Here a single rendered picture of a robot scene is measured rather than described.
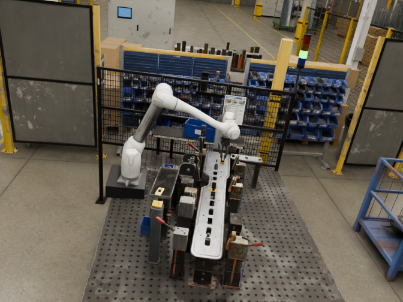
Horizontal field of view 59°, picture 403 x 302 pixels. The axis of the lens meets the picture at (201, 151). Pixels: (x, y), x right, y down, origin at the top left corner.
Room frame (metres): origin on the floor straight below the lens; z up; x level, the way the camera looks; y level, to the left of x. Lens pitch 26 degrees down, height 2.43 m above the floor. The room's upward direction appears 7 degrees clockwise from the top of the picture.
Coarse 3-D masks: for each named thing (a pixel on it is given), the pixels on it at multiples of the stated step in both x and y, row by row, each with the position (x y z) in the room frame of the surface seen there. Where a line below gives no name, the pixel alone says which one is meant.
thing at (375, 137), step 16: (384, 48) 4.73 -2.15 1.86; (400, 48) 4.77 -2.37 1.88; (384, 64) 4.75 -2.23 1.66; (400, 64) 4.78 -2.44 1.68; (368, 80) 4.70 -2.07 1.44; (384, 80) 4.76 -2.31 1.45; (400, 80) 4.79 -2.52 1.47; (368, 96) 4.75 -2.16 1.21; (384, 96) 4.78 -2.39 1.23; (400, 96) 4.81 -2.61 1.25; (368, 112) 4.76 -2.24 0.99; (384, 112) 4.79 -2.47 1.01; (400, 112) 4.82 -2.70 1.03; (352, 128) 4.71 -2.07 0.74; (368, 128) 4.78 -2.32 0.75; (384, 128) 4.82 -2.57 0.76; (400, 128) 4.84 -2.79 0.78; (352, 144) 4.76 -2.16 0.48; (368, 144) 4.79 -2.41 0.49; (384, 144) 4.83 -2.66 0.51; (400, 144) 4.85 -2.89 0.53; (352, 160) 4.77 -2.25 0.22; (368, 160) 4.81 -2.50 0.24
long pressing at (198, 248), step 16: (208, 160) 2.73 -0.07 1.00; (208, 176) 2.46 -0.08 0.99; (224, 176) 2.48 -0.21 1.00; (208, 192) 2.21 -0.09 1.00; (224, 192) 2.25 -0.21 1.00; (208, 208) 2.02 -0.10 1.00; (224, 208) 2.05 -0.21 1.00; (208, 224) 1.84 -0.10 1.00; (192, 240) 1.67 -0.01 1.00; (208, 256) 1.55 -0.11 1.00
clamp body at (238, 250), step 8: (232, 240) 1.64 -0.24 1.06; (240, 240) 1.65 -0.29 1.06; (232, 248) 1.62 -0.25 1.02; (240, 248) 1.62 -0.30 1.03; (232, 256) 1.62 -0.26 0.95; (240, 256) 1.62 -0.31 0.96; (232, 264) 1.63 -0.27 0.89; (240, 264) 1.64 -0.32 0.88; (224, 272) 1.68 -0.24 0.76; (232, 272) 1.62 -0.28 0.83; (240, 272) 1.64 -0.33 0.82; (224, 280) 1.62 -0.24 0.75; (232, 280) 1.62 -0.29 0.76; (240, 280) 1.64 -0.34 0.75
